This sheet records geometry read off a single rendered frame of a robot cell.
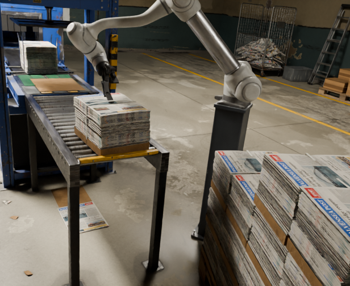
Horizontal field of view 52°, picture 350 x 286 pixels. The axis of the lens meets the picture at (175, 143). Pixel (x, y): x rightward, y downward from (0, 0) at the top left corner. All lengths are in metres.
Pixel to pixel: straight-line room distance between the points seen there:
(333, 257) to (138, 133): 1.18
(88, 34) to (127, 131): 0.56
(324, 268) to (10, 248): 2.00
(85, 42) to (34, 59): 1.74
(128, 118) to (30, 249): 1.17
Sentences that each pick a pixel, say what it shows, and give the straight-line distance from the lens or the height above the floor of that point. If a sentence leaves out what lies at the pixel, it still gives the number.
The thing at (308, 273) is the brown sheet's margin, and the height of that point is 0.86.
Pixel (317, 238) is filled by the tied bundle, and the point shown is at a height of 0.98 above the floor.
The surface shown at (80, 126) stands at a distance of 2.09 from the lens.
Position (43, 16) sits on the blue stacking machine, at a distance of 5.35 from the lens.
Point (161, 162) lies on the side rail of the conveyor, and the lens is 2.00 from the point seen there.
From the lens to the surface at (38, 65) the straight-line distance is 3.77.
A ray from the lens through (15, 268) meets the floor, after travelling 2.48.
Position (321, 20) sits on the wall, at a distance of 10.01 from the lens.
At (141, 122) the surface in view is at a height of 0.97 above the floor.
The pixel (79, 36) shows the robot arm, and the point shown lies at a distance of 2.04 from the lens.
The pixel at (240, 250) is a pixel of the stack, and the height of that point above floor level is 0.57.
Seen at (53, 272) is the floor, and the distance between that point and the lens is 2.41.
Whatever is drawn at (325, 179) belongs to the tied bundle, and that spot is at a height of 1.06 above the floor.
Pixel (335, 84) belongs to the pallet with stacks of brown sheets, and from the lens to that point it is 8.27.
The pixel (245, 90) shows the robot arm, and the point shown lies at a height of 1.16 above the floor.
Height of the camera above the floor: 1.58
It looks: 21 degrees down
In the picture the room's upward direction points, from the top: 6 degrees clockwise
